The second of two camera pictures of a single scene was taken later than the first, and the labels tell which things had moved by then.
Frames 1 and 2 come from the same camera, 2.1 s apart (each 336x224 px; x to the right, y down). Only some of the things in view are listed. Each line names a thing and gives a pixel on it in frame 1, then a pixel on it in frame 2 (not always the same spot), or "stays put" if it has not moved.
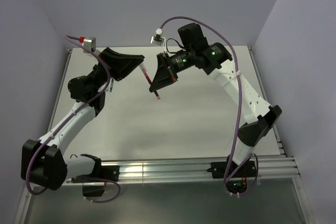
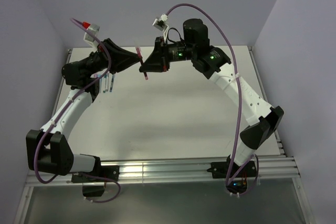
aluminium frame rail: x=268 y=167 stays put
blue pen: x=112 y=85 stays put
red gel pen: x=147 y=76 to x=140 y=57
